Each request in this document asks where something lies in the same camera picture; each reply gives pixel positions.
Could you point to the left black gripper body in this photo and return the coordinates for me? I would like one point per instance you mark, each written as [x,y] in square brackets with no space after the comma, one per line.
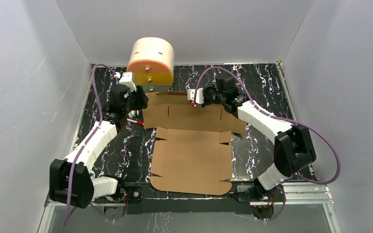
[140,98]

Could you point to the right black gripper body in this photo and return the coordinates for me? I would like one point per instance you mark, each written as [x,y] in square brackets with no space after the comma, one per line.
[212,96]

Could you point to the round white drawer cabinet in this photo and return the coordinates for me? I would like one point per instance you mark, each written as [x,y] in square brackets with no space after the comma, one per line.
[152,64]

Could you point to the brown cardboard box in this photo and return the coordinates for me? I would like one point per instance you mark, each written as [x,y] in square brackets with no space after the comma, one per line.
[192,151]

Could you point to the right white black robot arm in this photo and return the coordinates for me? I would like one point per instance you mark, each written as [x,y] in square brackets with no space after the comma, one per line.
[293,147]

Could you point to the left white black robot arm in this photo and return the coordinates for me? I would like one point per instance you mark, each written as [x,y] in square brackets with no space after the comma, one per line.
[70,179]

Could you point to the white marker red cap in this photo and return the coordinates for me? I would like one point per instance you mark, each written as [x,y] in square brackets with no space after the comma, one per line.
[135,122]

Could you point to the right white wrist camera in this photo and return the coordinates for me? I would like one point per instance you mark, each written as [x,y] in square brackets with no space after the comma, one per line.
[195,96]

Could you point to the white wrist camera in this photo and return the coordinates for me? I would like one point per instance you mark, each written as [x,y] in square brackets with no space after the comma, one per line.
[126,79]
[195,96]

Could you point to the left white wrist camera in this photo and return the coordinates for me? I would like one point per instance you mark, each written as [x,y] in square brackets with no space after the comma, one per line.
[126,79]

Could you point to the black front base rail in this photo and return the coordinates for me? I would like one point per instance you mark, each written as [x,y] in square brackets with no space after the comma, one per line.
[143,198]

